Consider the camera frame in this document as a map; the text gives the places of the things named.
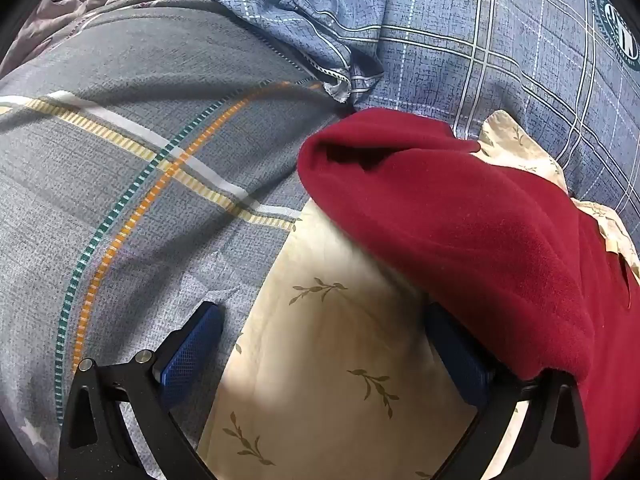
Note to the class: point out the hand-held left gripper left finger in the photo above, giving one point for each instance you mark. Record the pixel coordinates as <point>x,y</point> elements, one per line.
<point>192,350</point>

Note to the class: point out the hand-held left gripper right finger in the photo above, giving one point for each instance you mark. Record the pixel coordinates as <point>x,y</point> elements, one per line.
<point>456,360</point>

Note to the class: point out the dark red fleece garment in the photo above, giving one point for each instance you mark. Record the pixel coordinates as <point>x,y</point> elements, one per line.
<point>475,220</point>

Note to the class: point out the pinkish grey blanket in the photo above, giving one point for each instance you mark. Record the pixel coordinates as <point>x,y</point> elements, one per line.
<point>75,0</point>

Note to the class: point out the grey plaid bed sheet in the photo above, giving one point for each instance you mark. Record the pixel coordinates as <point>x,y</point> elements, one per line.
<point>100,185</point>

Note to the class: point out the cream leaf-print cloth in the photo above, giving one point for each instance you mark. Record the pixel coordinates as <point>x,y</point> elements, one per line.
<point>325,360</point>

